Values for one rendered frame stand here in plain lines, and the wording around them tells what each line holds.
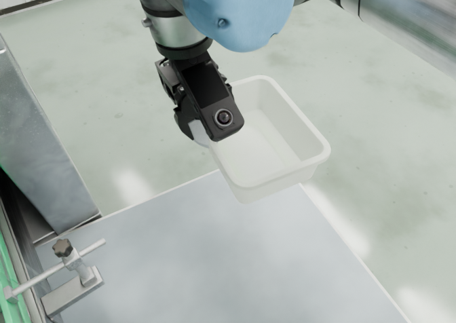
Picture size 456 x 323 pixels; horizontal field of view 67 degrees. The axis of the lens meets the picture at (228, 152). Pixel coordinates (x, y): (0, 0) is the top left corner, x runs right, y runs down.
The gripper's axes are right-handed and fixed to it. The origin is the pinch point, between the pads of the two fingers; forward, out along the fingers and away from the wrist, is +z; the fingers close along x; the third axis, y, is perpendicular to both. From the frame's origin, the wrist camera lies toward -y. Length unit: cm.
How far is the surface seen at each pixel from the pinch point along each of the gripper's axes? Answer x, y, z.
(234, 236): 0.1, -1.1, 36.3
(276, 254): -6.2, -10.0, 37.0
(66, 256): 28.9, -0.6, 8.2
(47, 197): 32.6, 20.7, 17.9
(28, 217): 43, 30, 32
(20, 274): 41.2, 7.1, 18.6
